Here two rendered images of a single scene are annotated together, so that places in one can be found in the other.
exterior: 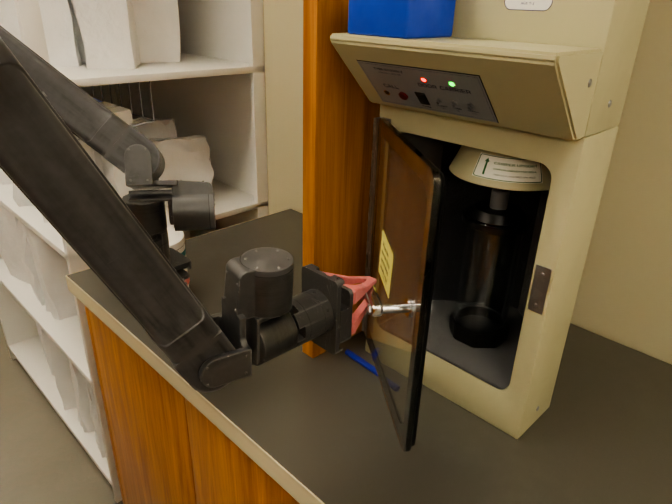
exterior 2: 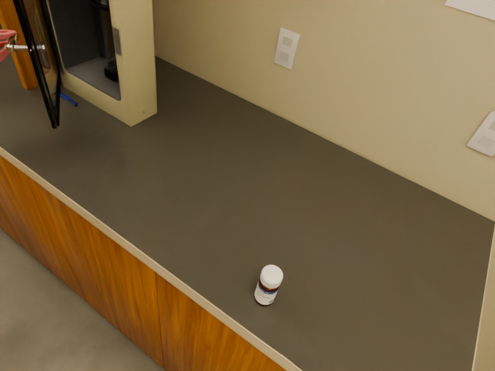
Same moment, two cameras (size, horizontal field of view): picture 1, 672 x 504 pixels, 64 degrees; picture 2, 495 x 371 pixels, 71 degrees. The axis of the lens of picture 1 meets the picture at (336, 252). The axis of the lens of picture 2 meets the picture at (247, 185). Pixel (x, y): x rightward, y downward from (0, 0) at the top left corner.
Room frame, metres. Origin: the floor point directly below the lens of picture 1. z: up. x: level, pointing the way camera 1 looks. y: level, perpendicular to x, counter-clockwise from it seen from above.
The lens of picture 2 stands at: (-0.27, -0.39, 1.61)
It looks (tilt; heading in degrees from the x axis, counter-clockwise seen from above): 44 degrees down; 342
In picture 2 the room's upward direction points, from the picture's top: 11 degrees clockwise
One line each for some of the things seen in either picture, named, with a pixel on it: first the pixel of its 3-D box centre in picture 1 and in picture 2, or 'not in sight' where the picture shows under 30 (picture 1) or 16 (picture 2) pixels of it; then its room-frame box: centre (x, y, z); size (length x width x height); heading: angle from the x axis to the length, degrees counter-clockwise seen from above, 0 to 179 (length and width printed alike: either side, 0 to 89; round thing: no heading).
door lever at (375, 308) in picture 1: (383, 295); (20, 41); (0.62, -0.06, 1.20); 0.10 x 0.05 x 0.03; 8
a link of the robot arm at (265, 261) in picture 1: (238, 309); not in sight; (0.51, 0.10, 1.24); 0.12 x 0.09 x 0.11; 123
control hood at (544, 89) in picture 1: (448, 82); not in sight; (0.71, -0.14, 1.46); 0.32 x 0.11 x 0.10; 46
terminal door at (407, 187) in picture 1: (392, 275); (37, 32); (0.70, -0.08, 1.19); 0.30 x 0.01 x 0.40; 8
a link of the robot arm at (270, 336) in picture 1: (266, 329); not in sight; (0.52, 0.08, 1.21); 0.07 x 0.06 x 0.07; 135
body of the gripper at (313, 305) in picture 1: (307, 315); not in sight; (0.56, 0.03, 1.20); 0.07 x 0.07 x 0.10; 45
